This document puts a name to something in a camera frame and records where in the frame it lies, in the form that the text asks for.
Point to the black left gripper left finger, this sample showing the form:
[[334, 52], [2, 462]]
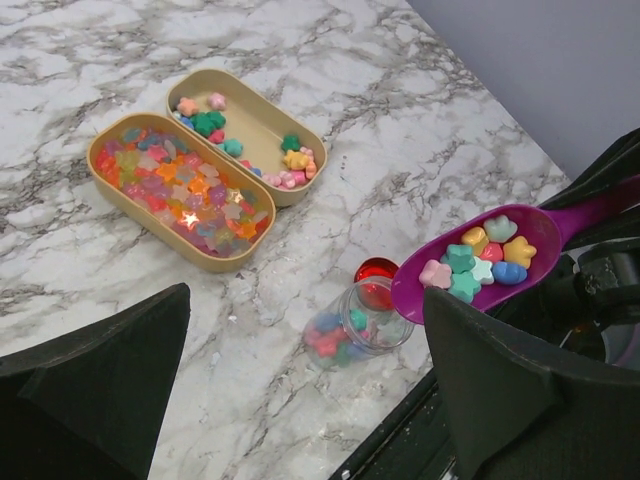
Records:
[[90, 404]]

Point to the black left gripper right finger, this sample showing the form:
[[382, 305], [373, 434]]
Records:
[[521, 408]]

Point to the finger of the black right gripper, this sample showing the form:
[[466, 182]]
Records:
[[622, 226], [620, 161]]

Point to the purple plastic scoop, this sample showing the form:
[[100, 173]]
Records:
[[547, 231]]

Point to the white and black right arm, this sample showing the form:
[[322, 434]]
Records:
[[601, 289]]

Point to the beige tray translucent star candies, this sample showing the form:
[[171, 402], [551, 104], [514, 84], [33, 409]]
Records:
[[195, 200]]

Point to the beige tray opaque star candies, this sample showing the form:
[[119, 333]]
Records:
[[258, 124]]

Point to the clear plastic cup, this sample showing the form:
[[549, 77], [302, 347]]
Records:
[[346, 332]]

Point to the red round lid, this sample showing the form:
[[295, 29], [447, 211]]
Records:
[[374, 278]]

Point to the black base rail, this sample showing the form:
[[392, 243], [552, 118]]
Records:
[[412, 442]]

